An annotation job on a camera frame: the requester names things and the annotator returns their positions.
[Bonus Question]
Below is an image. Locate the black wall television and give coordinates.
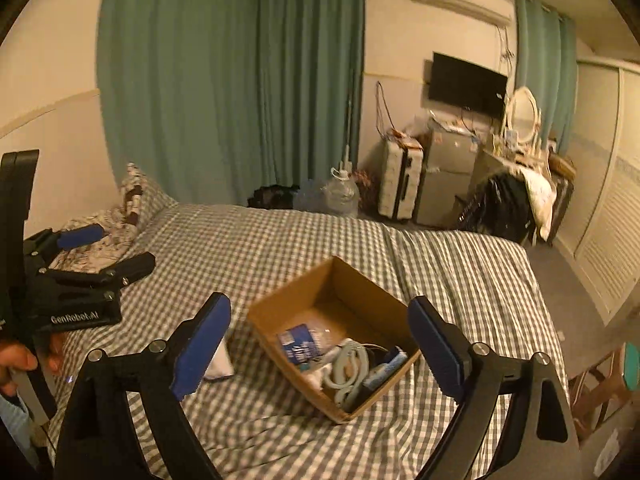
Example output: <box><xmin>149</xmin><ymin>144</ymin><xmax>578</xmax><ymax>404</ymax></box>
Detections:
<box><xmin>428</xmin><ymin>52</ymin><xmax>508</xmax><ymax>119</ymax></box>

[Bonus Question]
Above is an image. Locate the blue floral tissue pack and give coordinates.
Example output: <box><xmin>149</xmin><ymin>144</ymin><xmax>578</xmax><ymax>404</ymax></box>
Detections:
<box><xmin>362</xmin><ymin>347</ymin><xmax>408</xmax><ymax>392</ymax></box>

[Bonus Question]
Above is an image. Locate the floral patterned blanket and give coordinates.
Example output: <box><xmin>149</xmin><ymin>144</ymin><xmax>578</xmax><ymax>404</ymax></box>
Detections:
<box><xmin>50</xmin><ymin>207</ymin><xmax>140</xmax><ymax>273</ymax></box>

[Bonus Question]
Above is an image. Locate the green curtain by wardrobe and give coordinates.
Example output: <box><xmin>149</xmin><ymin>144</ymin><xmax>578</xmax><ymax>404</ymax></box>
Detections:
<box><xmin>514</xmin><ymin>0</ymin><xmax>577</xmax><ymax>155</ymax></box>

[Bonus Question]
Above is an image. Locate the checkered pillow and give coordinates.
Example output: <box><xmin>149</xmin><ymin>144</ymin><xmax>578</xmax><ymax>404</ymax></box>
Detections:
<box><xmin>120</xmin><ymin>162</ymin><xmax>178</xmax><ymax>232</ymax></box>

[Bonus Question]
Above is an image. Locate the white garment on chair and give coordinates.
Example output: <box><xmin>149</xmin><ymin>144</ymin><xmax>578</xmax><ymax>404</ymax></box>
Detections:
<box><xmin>518</xmin><ymin>166</ymin><xmax>556</xmax><ymax>242</ymax></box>

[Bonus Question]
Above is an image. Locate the brown cardboard box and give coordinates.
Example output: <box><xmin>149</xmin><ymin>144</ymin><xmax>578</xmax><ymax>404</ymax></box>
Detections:
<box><xmin>246</xmin><ymin>256</ymin><xmax>420</xmax><ymax>424</ymax></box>

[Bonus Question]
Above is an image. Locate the black bag on chair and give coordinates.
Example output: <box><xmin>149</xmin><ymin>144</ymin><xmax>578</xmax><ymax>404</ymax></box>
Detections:
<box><xmin>454</xmin><ymin>172</ymin><xmax>536</xmax><ymax>245</ymax></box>

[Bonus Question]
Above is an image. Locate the wooden chair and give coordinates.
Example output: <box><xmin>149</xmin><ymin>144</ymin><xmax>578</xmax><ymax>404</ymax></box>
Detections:
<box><xmin>570</xmin><ymin>342</ymin><xmax>639</xmax><ymax>444</ymax></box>

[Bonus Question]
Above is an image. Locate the white suitcase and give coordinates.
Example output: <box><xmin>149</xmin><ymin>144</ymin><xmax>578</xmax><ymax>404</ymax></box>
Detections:
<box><xmin>378</xmin><ymin>136</ymin><xmax>424</xmax><ymax>221</ymax></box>

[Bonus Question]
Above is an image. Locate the light blue coiled cable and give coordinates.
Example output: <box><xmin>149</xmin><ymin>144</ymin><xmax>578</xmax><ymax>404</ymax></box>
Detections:
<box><xmin>322</xmin><ymin>338</ymin><xmax>371</xmax><ymax>411</ymax></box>

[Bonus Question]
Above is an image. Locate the round white vanity mirror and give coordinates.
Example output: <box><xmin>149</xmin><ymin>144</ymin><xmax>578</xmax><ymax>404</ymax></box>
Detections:
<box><xmin>503</xmin><ymin>86</ymin><xmax>541</xmax><ymax>145</ymax></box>

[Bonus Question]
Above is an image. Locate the white louvered wardrobe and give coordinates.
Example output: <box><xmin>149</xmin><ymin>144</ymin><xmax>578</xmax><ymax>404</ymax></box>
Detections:
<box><xmin>555</xmin><ymin>56</ymin><xmax>639</xmax><ymax>324</ymax></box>

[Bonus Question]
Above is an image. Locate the green curtain large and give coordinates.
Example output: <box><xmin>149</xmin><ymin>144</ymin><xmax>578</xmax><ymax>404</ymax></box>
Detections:
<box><xmin>96</xmin><ymin>0</ymin><xmax>364</xmax><ymax>204</ymax></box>

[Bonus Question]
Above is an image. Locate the clear water jug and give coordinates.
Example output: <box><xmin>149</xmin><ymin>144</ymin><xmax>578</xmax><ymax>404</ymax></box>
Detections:
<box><xmin>322</xmin><ymin>168</ymin><xmax>360</xmax><ymax>218</ymax></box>

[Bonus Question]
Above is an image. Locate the person's left hand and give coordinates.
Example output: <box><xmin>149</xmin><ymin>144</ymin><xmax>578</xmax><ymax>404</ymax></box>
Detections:
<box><xmin>0</xmin><ymin>333</ymin><xmax>66</xmax><ymax>398</ymax></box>

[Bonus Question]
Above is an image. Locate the black bag on floor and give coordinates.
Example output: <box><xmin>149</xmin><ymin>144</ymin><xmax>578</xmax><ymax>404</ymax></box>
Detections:
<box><xmin>247</xmin><ymin>184</ymin><xmax>299</xmax><ymax>209</ymax></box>

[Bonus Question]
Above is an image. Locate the white cloth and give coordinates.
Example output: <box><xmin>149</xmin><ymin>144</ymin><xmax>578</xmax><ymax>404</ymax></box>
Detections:
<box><xmin>204</xmin><ymin>339</ymin><xmax>234</xmax><ymax>380</ymax></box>

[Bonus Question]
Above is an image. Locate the grey mini fridge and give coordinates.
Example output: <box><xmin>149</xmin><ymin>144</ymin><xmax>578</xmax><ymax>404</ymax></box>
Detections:
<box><xmin>414</xmin><ymin>129</ymin><xmax>478</xmax><ymax>228</ymax></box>

